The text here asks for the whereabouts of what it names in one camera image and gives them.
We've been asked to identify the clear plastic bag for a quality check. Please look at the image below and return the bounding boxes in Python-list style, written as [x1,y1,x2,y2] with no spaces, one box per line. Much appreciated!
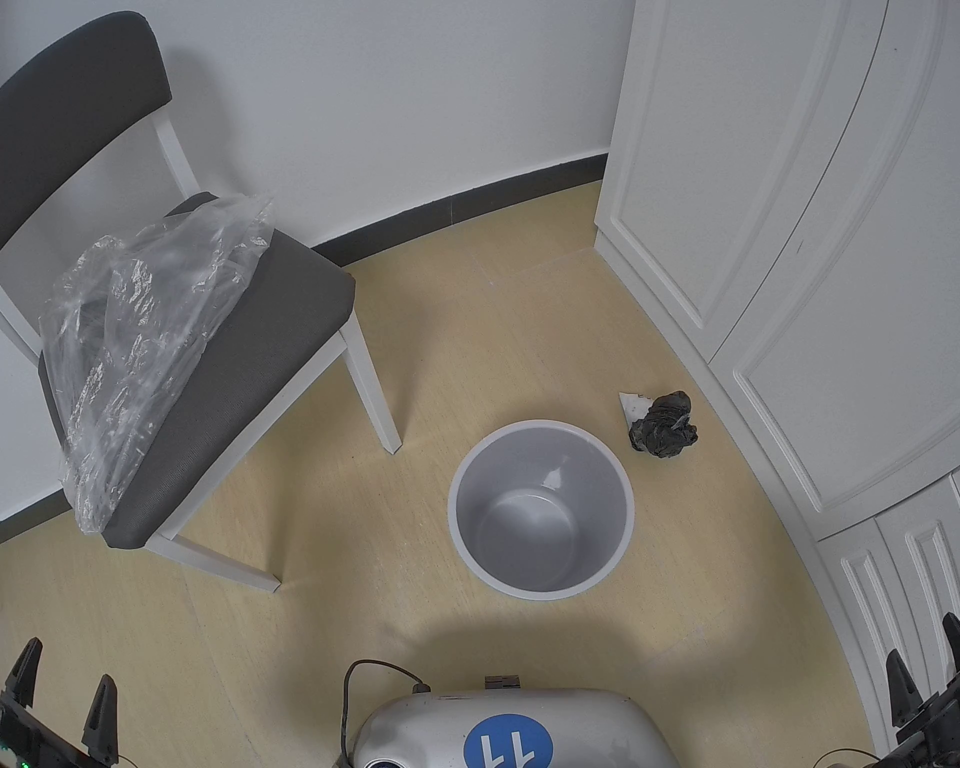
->
[39,193,276,537]

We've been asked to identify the white trash bin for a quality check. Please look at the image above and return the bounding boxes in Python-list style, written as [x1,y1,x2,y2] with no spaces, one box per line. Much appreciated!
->
[447,420,638,600]

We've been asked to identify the black plastic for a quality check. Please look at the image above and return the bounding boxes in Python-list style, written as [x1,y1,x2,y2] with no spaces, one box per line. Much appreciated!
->
[628,390,699,460]

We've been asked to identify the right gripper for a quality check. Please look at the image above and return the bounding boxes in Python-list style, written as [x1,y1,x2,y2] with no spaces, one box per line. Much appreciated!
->
[877,612,960,768]

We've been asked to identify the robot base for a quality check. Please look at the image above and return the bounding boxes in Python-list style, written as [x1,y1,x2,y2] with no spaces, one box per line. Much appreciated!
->
[351,673,682,768]

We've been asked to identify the white wardrobe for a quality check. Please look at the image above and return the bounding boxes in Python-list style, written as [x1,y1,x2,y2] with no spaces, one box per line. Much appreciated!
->
[594,0,960,768]

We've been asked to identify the black cable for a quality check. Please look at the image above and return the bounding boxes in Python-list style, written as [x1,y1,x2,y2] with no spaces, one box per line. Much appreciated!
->
[341,660,434,768]

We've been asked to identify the grey padded white chair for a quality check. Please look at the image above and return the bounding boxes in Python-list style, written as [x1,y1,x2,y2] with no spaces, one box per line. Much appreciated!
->
[0,10,404,595]

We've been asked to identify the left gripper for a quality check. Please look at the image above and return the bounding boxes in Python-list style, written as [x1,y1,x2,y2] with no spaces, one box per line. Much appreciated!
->
[0,637,120,768]

